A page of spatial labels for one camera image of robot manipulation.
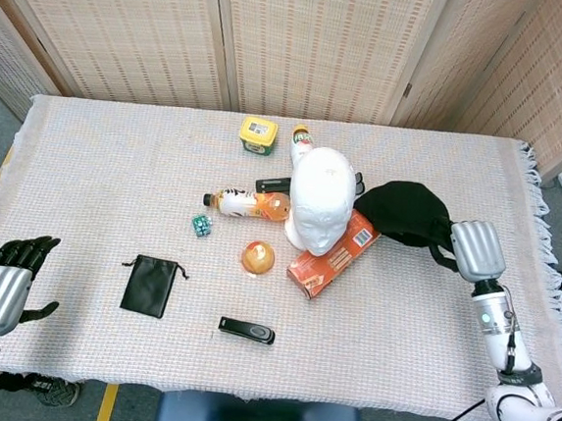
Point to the black rectangular device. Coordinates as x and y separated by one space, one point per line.
273 185

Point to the orange juice bottle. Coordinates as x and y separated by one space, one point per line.
242 203

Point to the green tub yellow lid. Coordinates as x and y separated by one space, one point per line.
258 137

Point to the dark sneaker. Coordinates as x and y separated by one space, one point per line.
56 392

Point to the white bottle with green label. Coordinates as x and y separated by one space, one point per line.
300 148

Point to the black stapler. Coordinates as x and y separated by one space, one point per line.
246 329

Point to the small green cube toy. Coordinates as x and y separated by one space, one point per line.
201 225

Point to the white woven tablecloth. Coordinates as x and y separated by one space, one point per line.
422 341

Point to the small black clip object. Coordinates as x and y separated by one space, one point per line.
359 183

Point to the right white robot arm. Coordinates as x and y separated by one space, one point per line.
497 333

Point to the black cap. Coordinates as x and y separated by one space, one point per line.
399 211

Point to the orange round ball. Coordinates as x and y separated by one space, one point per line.
258 258

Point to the white foam mannequin head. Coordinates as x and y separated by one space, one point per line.
322 194

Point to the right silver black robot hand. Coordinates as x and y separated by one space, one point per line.
477 250

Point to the orange cardboard snack box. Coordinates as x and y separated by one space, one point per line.
335 269

